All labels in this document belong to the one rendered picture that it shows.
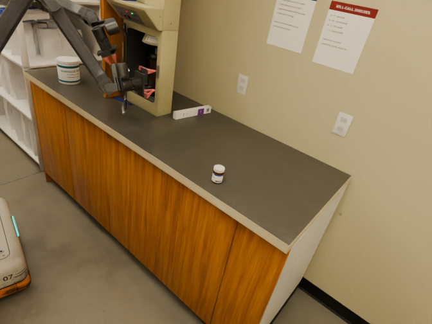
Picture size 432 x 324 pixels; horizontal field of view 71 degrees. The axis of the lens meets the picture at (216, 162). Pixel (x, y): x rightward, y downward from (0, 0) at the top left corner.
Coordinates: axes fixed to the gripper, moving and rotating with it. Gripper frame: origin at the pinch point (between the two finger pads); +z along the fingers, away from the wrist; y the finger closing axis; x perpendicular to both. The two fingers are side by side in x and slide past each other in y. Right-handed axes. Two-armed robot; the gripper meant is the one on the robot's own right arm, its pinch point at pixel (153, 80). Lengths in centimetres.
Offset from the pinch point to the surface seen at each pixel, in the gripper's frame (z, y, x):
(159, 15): 9.2, 28.2, 8.7
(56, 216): -30, -120, 66
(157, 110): 11.8, -22.0, 9.1
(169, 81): 19.5, -5.9, 8.8
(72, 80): -3, -23, 73
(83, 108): -16.6, -25.9, 38.4
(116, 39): 10.6, 8.3, 45.9
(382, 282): 54, -79, -133
